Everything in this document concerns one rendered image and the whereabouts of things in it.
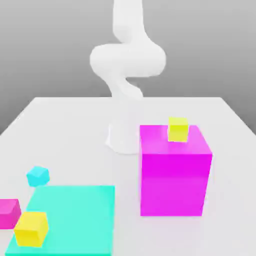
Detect small lime yellow cube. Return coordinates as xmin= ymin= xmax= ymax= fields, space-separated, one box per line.
xmin=167 ymin=116 xmax=189 ymax=143

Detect small pink cube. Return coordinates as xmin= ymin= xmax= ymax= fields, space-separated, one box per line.
xmin=0 ymin=198 xmax=22 ymax=230

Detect large magenta box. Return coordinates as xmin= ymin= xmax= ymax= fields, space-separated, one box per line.
xmin=139 ymin=124 xmax=213 ymax=217

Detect small cyan cube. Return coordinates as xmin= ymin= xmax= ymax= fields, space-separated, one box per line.
xmin=26 ymin=165 xmax=51 ymax=188

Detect large turquoise box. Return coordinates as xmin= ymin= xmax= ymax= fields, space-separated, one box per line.
xmin=4 ymin=185 xmax=116 ymax=256

